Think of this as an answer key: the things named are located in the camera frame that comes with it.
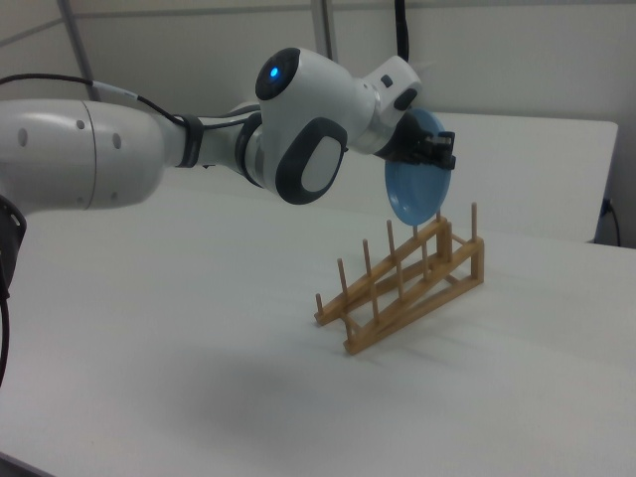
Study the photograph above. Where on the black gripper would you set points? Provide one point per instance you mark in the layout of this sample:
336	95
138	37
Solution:
410	144

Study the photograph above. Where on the blue round plate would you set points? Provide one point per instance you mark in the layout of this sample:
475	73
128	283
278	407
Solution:
417	194

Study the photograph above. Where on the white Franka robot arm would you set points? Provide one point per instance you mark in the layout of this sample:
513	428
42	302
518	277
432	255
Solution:
74	149

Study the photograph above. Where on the wooden peg plate rack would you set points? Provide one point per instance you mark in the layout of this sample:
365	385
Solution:
476	263

